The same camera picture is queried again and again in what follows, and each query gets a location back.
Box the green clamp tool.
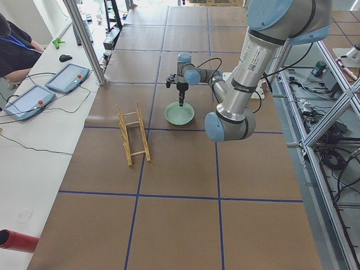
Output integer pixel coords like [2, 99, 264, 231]
[52, 38, 66, 50]

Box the far teach pendant tablet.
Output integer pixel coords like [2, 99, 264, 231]
[45, 63, 90, 94]

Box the wooden plate rack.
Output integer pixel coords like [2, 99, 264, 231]
[116, 101, 151, 166]

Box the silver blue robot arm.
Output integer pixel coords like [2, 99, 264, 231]
[166, 1, 332, 142]

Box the teach pendant tablet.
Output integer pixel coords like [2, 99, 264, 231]
[3, 84, 56, 121]
[45, 63, 90, 94]

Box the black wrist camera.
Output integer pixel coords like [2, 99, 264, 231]
[166, 74, 178, 88]

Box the black computer mouse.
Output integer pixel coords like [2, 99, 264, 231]
[59, 54, 73, 62]

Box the light green plate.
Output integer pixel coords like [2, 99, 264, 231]
[164, 102, 195, 125]

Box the red cylinder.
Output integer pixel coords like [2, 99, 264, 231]
[1, 229, 39, 253]

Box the near teach pendant tablet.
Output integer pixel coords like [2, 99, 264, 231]
[3, 84, 56, 121]

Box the aluminium frame post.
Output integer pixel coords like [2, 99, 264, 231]
[63, 0, 106, 86]

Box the black keyboard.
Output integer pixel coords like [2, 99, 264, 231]
[72, 21, 93, 47]

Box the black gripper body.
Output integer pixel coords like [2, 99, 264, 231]
[177, 82, 188, 92]

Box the person in black shirt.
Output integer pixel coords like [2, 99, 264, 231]
[1, 15, 44, 83]

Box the aluminium side frame rail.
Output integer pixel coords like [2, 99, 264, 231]
[280, 42, 359, 269]

